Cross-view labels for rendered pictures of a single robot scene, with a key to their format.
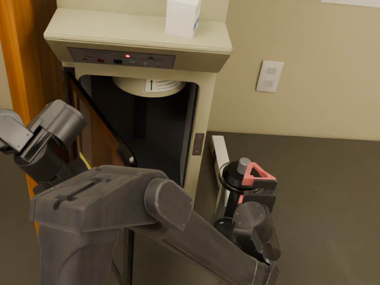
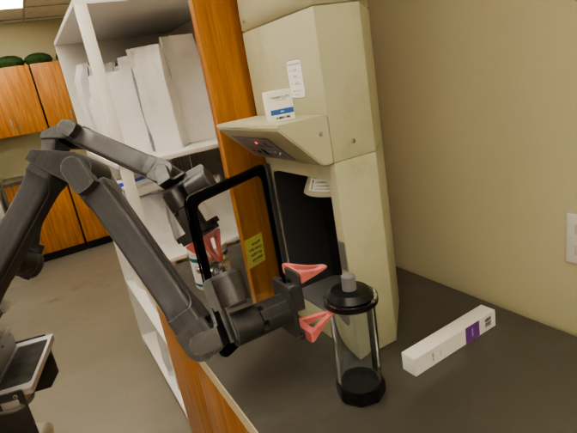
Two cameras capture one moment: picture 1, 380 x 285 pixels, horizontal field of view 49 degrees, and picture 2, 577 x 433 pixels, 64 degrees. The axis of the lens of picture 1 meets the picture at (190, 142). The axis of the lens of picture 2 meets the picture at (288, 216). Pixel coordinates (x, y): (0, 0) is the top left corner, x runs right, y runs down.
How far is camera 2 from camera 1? 0.97 m
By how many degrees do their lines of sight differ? 65
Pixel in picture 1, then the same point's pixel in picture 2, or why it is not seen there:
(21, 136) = (163, 177)
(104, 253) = (37, 180)
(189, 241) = (108, 223)
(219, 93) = (518, 256)
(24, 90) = (227, 171)
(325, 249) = not seen: outside the picture
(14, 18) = (217, 118)
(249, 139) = (549, 336)
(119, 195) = (51, 154)
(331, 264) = not seen: outside the picture
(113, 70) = (284, 166)
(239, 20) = (523, 151)
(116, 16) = not seen: hidden behind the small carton
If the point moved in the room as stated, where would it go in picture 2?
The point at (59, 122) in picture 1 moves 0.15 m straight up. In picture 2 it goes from (191, 177) to (176, 113)
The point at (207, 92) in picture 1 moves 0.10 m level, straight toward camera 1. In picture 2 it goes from (334, 192) to (290, 204)
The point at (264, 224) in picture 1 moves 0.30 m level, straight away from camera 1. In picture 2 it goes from (219, 283) to (391, 250)
